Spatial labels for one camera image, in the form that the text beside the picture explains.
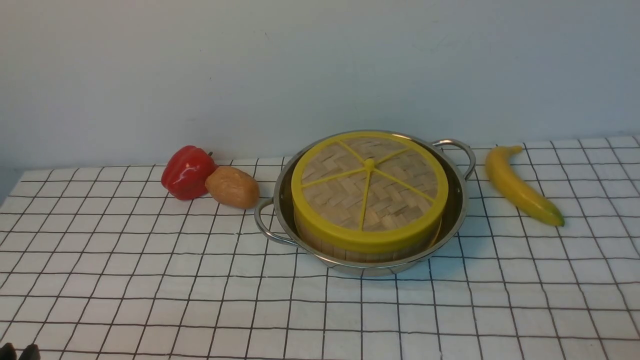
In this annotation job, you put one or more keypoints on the bamboo steamer basket yellow rim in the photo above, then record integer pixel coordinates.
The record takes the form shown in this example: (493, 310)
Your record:
(369, 247)

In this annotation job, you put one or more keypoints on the woven bamboo steamer lid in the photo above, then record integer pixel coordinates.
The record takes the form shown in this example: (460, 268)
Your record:
(358, 179)

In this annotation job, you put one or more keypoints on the stainless steel two-handled pot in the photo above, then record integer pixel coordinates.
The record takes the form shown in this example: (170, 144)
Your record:
(274, 217)

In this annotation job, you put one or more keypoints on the yellow banana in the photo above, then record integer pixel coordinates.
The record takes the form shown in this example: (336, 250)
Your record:
(513, 188)

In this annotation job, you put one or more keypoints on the brown potato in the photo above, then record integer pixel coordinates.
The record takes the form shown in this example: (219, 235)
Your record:
(233, 187)

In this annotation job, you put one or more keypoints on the white checkered tablecloth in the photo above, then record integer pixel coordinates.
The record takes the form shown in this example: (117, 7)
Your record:
(102, 264)

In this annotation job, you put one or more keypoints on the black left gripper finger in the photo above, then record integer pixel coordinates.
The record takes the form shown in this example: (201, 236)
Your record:
(30, 352)
(8, 352)

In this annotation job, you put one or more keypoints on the red bell pepper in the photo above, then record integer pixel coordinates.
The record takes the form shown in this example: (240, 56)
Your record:
(186, 172)

